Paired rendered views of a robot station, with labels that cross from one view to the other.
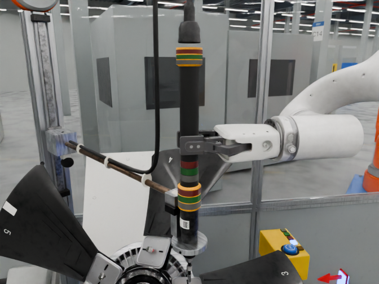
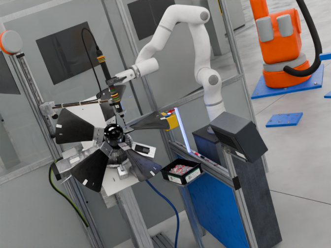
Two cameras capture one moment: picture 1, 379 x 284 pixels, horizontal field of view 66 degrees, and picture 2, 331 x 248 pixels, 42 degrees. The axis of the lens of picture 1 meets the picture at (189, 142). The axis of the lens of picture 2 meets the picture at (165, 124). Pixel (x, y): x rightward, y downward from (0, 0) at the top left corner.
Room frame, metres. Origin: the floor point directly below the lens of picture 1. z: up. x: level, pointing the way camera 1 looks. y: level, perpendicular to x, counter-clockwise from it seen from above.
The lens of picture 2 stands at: (-2.04, 0.16, 2.01)
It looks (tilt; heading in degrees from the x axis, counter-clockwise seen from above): 19 degrees down; 351
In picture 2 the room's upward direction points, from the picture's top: 18 degrees counter-clockwise
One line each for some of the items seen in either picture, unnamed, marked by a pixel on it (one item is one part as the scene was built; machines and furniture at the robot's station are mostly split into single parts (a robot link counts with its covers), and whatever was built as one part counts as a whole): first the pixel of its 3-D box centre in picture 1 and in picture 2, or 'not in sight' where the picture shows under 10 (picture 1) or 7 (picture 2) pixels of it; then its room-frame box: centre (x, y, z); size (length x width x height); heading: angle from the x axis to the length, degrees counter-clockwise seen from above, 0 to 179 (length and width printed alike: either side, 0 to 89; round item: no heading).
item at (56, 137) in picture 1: (60, 141); (48, 108); (0.95, 0.43, 1.39); 0.10 x 0.07 x 0.08; 44
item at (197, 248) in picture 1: (185, 220); (117, 106); (0.50, 0.01, 1.35); 0.09 x 0.07 x 0.10; 44
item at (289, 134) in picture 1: (280, 138); (135, 72); (0.52, -0.17, 1.50); 0.09 x 0.03 x 0.08; 9
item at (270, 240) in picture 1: (282, 254); (166, 121); (0.84, -0.31, 1.02); 0.16 x 0.10 x 0.11; 9
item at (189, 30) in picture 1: (189, 143); (110, 82); (0.50, 0.00, 1.50); 0.04 x 0.04 x 0.46
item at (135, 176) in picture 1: (108, 163); (80, 104); (0.72, 0.21, 1.39); 0.54 x 0.01 x 0.01; 44
